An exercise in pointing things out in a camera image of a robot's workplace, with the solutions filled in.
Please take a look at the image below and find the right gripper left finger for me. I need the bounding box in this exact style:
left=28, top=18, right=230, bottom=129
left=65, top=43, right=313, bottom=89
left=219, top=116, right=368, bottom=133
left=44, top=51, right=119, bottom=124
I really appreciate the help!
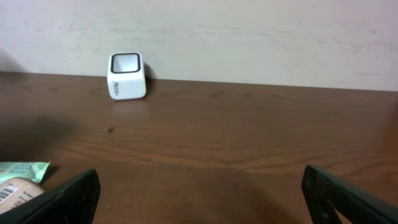
left=1, top=169, right=101, bottom=224

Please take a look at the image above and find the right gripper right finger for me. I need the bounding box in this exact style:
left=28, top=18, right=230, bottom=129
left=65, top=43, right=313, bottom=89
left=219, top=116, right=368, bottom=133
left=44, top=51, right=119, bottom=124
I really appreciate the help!
left=302, top=164, right=397, bottom=224

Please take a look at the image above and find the mint green wipes packet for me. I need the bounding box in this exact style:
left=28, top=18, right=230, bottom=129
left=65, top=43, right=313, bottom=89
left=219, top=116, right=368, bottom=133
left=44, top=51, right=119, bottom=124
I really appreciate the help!
left=0, top=162, right=50, bottom=184

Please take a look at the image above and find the green-lidded white jar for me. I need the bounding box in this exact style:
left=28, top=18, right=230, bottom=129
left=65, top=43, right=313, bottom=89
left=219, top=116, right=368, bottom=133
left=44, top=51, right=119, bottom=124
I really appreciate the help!
left=0, top=177, right=45, bottom=213

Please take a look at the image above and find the white barcode scanner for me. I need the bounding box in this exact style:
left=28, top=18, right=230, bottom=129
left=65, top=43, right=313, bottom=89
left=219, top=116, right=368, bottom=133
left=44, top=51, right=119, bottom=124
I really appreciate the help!
left=107, top=52, right=147, bottom=100

